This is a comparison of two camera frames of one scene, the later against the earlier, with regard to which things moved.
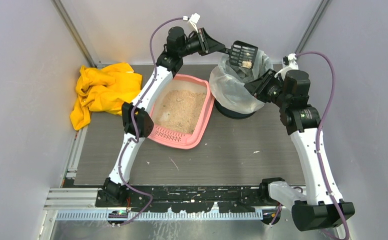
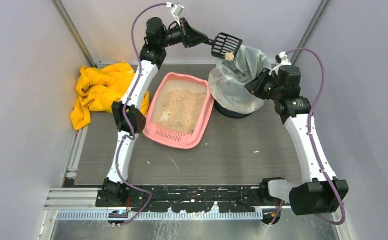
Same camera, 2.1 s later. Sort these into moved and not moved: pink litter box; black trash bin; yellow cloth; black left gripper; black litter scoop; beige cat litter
Moved: black litter scoop; black left gripper
Not moved: pink litter box; beige cat litter; black trash bin; yellow cloth
